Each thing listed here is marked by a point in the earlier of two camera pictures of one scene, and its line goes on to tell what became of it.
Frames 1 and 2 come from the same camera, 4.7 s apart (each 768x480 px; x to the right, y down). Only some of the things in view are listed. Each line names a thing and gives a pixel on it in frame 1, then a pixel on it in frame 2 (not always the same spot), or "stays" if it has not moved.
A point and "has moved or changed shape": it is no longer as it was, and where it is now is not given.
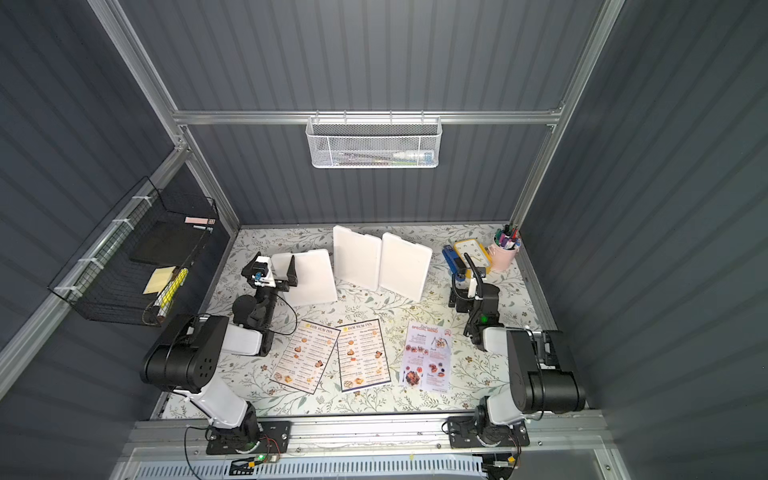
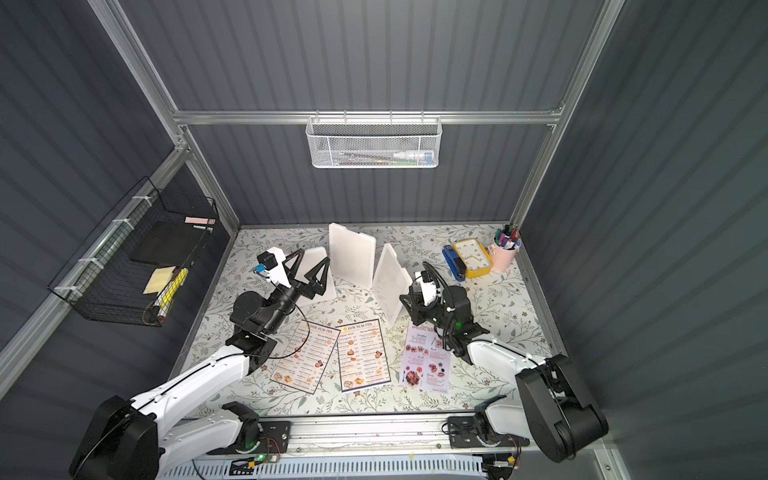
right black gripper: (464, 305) → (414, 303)
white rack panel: (315, 283) stays
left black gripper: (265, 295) → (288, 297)
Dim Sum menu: (306, 356) stays
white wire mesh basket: (374, 142) stays
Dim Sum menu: (362, 356) stays
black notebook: (171, 243) stays
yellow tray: (476, 254) stays
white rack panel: (404, 266) has moved or changed shape
